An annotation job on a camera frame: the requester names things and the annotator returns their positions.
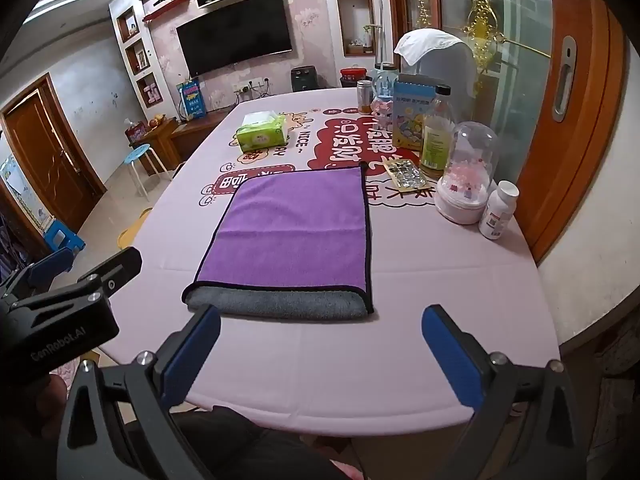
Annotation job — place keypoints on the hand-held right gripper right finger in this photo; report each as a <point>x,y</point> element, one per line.
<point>450,360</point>

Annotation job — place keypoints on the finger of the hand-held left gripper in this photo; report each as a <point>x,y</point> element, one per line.
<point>50,265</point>
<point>120,267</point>

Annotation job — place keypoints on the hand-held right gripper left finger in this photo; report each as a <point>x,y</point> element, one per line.
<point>192,360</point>

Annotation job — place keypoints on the purple and grey towel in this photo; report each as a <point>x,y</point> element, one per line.
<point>295,230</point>

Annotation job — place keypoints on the blue step stool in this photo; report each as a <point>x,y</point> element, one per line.
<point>62,237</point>

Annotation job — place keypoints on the yellow chair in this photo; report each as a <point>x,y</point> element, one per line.
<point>131,230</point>

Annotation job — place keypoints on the pink printed tablecloth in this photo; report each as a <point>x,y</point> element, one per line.
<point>425,300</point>

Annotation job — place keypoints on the brown wooden door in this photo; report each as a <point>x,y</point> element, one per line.
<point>47,160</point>

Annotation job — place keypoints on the blue round stool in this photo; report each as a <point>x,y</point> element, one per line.
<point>140,152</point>

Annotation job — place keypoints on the wooden low cabinet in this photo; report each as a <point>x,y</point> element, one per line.
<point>185,132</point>

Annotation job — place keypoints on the white pill bottle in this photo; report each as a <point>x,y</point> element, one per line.
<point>496,212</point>

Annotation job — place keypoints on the blue printed board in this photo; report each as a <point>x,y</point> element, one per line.
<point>193,100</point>

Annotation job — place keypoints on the glass dome with pink flowers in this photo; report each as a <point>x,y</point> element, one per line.
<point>467,175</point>

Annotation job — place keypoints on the gold blister pack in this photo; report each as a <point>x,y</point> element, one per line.
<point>406,174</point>

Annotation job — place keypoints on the green tissue box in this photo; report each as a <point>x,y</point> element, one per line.
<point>260,135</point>

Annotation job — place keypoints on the clear bottle of yellow liquid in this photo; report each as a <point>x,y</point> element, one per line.
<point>437,140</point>

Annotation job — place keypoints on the colourful cardboard box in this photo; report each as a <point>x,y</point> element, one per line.
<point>410,120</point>

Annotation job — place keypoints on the black flat television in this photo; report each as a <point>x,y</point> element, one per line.
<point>235,32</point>

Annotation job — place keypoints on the black air fryer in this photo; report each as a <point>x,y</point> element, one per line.
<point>303,80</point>

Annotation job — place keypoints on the glass jar with pink contents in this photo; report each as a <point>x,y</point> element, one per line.
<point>385,92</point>

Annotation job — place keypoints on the drink can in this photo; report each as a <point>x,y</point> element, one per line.
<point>364,97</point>

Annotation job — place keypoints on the orange wooden sliding door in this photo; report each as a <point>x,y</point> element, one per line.
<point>570,110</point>

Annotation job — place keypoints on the white appliance with cloth cover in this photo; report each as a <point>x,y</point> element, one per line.
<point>440,60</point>

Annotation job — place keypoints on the red pot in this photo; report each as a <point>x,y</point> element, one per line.
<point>352,76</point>

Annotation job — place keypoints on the gold hanging ornament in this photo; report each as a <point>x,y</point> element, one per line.
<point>482,25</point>

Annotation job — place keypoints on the red wall shelf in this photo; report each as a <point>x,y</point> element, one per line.
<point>165,9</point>

